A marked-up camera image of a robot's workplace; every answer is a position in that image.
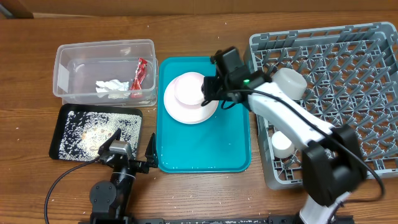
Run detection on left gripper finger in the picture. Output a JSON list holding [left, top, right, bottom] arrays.
[[100, 128, 121, 149], [145, 133, 159, 168]]

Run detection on rice and food scraps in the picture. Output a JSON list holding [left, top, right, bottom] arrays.
[[58, 111, 142, 162]]

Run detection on small pink plate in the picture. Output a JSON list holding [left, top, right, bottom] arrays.
[[174, 72, 204, 106]]

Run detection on white napkin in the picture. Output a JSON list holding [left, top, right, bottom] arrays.
[[96, 79, 130, 99]]

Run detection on red snack wrapper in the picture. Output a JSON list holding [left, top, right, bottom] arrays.
[[130, 58, 148, 99]]

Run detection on grey bowl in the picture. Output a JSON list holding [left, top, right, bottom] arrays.
[[272, 68, 307, 101]]

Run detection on white cup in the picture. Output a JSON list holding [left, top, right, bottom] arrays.
[[271, 131, 295, 159]]

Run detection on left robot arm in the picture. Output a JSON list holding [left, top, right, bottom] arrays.
[[90, 129, 159, 223]]

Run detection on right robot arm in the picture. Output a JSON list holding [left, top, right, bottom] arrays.
[[202, 68, 368, 223]]

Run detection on clear plastic waste bin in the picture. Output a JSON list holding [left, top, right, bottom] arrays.
[[53, 39, 158, 107]]

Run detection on grey dishwasher rack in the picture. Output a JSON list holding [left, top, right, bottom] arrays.
[[244, 22, 397, 178]]

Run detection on large white round plate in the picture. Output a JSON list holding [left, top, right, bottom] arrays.
[[164, 77, 219, 124]]

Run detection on teal plastic serving tray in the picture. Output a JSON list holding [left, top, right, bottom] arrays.
[[156, 57, 251, 174]]

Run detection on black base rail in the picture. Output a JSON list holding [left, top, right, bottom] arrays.
[[77, 215, 355, 224]]

